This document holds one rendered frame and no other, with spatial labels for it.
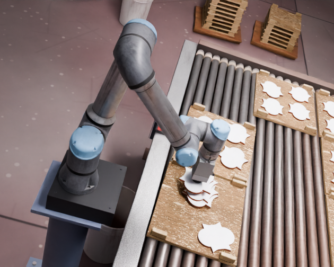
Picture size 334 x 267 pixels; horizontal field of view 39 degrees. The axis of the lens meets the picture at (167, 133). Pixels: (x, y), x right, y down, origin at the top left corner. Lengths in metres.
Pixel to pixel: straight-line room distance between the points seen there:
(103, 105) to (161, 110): 0.28
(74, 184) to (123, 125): 1.81
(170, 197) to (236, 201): 0.29
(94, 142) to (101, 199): 0.24
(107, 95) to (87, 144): 0.19
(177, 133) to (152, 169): 0.47
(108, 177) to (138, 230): 0.25
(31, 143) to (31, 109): 0.35
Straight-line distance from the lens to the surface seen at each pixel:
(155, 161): 2.05
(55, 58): 4.07
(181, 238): 1.81
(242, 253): 1.89
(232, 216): 1.96
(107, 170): 1.92
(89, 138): 1.70
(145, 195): 1.92
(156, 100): 1.51
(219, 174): 2.09
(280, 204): 2.14
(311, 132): 2.59
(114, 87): 1.66
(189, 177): 1.93
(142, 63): 1.46
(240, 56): 2.90
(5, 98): 3.62
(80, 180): 1.78
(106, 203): 1.81
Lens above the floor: 2.36
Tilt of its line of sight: 41 degrees down
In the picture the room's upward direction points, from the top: 20 degrees clockwise
